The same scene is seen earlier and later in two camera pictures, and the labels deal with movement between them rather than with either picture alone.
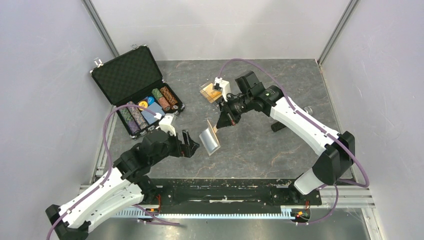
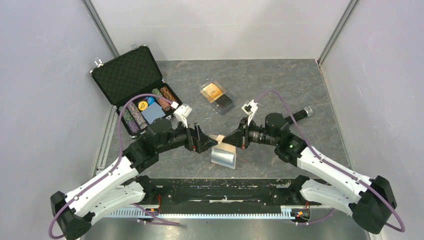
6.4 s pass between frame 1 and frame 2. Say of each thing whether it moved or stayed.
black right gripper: moved
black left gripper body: moved
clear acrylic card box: stayed
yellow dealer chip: stayed
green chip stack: stayed
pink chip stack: stayed
